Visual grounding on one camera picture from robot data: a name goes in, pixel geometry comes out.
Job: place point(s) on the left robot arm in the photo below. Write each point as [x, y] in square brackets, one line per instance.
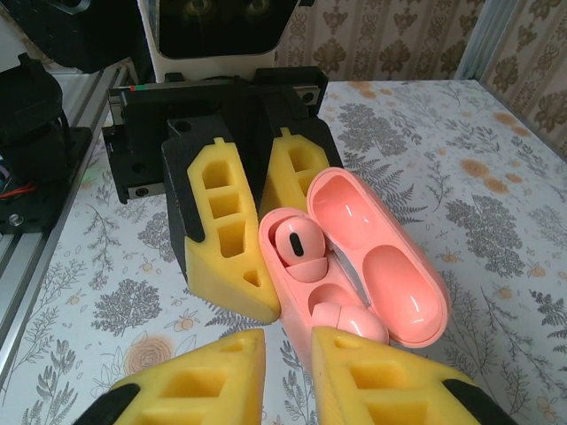
[88, 35]

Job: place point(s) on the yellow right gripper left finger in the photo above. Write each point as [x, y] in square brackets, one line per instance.
[221, 367]

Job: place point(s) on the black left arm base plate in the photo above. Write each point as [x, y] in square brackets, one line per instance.
[44, 212]

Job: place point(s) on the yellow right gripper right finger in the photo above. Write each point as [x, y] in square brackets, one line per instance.
[336, 380]

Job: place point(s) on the aluminium frame post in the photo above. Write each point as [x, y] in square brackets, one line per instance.
[480, 35]

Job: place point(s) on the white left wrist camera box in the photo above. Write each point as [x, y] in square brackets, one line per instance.
[177, 66]

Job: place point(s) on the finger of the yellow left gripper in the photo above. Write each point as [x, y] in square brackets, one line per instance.
[208, 274]
[288, 159]

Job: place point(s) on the pink oblong charging case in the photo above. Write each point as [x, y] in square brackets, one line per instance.
[398, 265]

